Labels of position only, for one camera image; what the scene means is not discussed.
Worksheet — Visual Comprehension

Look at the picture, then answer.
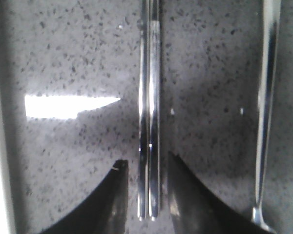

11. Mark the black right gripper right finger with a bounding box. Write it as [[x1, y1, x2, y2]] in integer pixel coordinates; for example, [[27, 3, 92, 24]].
[[167, 153, 274, 234]]

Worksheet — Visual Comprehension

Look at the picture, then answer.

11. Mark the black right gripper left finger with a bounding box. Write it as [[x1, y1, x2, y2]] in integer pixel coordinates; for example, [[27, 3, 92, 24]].
[[42, 159, 128, 234]]

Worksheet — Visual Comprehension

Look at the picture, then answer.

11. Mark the steel chopstick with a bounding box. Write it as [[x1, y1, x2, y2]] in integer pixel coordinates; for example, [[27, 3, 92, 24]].
[[148, 0, 161, 221], [137, 0, 149, 221]]

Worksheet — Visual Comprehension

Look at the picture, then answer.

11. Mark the steel fork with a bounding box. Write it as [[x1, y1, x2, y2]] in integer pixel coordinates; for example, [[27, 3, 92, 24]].
[[251, 0, 281, 234]]

